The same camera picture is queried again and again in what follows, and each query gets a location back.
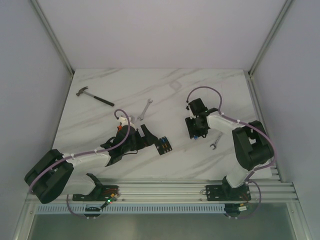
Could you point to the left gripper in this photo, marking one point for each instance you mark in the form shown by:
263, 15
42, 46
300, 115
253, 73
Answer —
145, 137

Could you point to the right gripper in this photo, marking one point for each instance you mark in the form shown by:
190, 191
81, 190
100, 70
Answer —
191, 131

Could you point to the black fuse box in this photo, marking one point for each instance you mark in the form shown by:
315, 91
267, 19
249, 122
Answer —
163, 145

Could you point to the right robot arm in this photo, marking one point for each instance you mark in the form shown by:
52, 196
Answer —
251, 148

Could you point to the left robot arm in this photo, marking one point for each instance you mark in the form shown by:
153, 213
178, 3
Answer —
57, 174

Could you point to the silver wrench right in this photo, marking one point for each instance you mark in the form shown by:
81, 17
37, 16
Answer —
214, 144

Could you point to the silver wrench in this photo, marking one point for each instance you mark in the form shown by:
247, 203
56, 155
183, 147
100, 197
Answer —
141, 116
214, 144

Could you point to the silver wrench centre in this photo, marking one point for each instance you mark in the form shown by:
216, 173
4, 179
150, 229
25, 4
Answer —
141, 116

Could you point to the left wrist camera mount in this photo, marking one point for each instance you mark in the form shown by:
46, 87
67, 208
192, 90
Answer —
125, 121

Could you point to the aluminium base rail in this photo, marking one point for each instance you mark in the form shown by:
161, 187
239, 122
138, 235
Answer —
169, 197

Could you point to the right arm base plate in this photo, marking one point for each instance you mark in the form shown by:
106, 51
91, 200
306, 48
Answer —
225, 193

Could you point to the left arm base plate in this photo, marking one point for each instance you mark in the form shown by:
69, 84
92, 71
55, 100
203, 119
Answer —
99, 194

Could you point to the black handled hammer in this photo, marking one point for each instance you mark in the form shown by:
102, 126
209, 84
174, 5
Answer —
83, 90

